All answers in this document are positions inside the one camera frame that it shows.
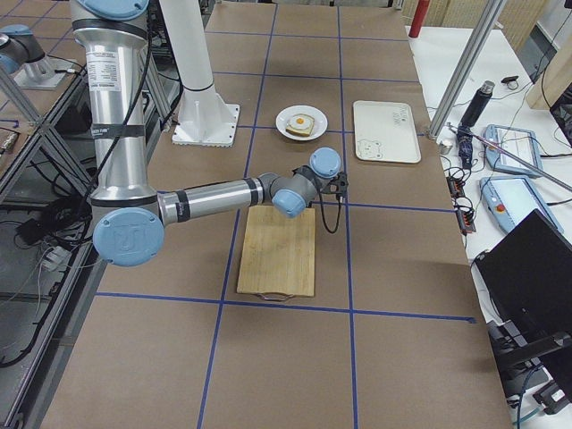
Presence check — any folded dark blue umbrella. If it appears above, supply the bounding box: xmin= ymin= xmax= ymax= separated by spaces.
xmin=457 ymin=125 xmax=473 ymax=170

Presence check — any cream bear serving tray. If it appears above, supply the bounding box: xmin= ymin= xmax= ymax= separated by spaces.
xmin=353 ymin=100 xmax=422 ymax=164

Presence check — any wooden cutting board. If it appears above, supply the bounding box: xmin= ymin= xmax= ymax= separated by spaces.
xmin=237 ymin=206 xmax=315 ymax=301

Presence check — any black monitor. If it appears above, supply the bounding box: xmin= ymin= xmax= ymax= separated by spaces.
xmin=475 ymin=209 xmax=571 ymax=397

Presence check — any lower blue teach pendant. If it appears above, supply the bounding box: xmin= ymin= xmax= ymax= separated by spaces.
xmin=479 ymin=175 xmax=564 ymax=233

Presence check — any upper blue teach pendant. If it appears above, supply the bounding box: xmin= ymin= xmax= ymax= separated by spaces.
xmin=483 ymin=124 xmax=543 ymax=178

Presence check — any white column pedestal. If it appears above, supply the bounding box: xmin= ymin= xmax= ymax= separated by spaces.
xmin=160 ymin=0 xmax=240 ymax=147

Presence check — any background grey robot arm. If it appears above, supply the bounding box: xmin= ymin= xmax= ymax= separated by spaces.
xmin=1 ymin=24 xmax=64 ymax=90

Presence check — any black water bottle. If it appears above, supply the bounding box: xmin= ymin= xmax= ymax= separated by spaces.
xmin=460 ymin=80 xmax=495 ymax=128

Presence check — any blue teach pendant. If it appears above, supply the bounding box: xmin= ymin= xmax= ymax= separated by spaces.
xmin=483 ymin=124 xmax=543 ymax=178
xmin=479 ymin=175 xmax=564 ymax=233

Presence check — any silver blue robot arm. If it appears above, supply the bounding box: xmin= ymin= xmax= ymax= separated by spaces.
xmin=71 ymin=1 xmax=347 ymax=266

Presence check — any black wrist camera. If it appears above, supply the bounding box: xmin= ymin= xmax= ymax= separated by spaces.
xmin=322 ymin=171 xmax=349 ymax=202

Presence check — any red bottle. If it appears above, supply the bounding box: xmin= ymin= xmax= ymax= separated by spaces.
xmin=408 ymin=0 xmax=431 ymax=38

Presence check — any bread slice with fried egg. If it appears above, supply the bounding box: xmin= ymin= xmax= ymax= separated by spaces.
xmin=285 ymin=114 xmax=315 ymax=137

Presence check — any aluminium frame post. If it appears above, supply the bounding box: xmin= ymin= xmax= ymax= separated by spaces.
xmin=426 ymin=0 xmax=507 ymax=140

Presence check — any white round plate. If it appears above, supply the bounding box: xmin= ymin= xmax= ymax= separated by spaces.
xmin=275 ymin=105 xmax=328 ymax=141

